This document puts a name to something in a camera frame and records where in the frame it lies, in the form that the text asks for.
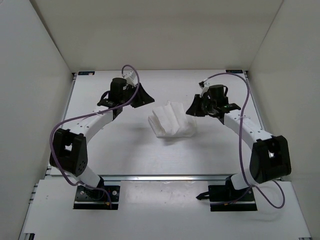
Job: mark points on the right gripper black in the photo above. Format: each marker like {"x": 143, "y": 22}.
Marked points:
{"x": 194, "y": 109}

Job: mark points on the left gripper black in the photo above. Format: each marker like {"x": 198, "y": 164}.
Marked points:
{"x": 144, "y": 98}

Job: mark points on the white pleated skirt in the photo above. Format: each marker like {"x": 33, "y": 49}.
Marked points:
{"x": 171, "y": 121}

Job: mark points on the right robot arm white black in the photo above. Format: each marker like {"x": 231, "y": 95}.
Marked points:
{"x": 269, "y": 159}

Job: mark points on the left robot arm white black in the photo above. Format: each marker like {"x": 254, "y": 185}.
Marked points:
{"x": 70, "y": 154}

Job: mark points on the right blue corner label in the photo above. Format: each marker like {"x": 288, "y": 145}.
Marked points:
{"x": 234, "y": 71}

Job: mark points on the blue corner label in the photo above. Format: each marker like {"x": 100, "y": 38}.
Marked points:
{"x": 86, "y": 73}
{"x": 234, "y": 71}

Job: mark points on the left blue corner label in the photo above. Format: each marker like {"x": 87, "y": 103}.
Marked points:
{"x": 86, "y": 73}

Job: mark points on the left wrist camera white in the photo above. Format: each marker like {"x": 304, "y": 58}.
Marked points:
{"x": 130, "y": 77}

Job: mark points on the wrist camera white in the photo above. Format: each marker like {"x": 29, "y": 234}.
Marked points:
{"x": 203, "y": 85}
{"x": 130, "y": 77}

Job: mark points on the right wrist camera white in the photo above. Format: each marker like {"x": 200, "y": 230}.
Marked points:
{"x": 203, "y": 85}

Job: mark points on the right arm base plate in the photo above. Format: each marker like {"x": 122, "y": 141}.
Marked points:
{"x": 225, "y": 199}

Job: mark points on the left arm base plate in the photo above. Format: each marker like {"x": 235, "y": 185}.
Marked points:
{"x": 86, "y": 199}

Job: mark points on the aluminium table front rail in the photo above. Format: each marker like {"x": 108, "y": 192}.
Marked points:
{"x": 163, "y": 177}

